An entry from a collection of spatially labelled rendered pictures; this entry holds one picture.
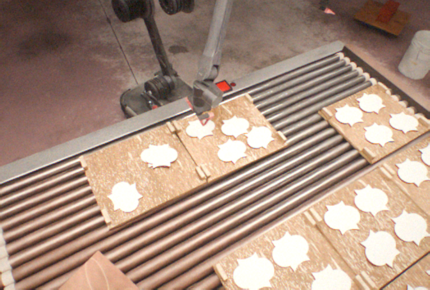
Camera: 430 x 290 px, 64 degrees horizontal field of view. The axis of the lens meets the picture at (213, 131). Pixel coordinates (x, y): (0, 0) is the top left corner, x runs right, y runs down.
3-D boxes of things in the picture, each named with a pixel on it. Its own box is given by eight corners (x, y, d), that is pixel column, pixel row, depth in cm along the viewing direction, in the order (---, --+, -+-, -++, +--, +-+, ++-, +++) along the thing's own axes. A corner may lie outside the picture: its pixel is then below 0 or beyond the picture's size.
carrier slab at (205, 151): (170, 125, 158) (170, 123, 157) (244, 96, 173) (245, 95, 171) (208, 184, 140) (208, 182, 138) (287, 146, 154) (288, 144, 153)
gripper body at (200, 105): (200, 95, 147) (201, 82, 142) (212, 111, 142) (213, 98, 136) (187, 99, 145) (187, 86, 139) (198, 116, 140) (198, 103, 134)
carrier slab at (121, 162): (79, 161, 143) (79, 158, 142) (168, 125, 158) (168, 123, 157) (109, 230, 125) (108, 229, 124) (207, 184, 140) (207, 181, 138)
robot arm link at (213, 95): (214, 66, 137) (200, 64, 130) (234, 81, 132) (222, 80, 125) (201, 91, 142) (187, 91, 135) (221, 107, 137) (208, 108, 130)
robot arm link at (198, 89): (200, 75, 136) (189, 81, 133) (212, 84, 133) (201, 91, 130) (199, 87, 141) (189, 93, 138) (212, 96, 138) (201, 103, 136)
